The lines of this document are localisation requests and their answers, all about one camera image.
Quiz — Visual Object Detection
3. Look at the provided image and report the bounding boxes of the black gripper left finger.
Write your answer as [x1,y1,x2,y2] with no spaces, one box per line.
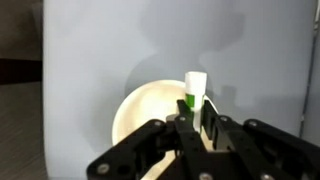
[85,99,214,180]

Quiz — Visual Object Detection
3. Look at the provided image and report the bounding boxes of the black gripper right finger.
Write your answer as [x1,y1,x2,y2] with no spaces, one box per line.
[201,99,320,180]

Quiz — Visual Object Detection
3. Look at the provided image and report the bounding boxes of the green and white marker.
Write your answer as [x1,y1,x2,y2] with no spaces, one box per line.
[184,70,208,133]

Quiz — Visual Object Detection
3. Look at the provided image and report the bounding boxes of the white bowl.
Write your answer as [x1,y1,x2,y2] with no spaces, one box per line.
[111,79,220,180]

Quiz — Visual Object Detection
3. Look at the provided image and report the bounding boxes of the blue chair with thin legs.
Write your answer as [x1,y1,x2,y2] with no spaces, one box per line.
[42,0,320,180]

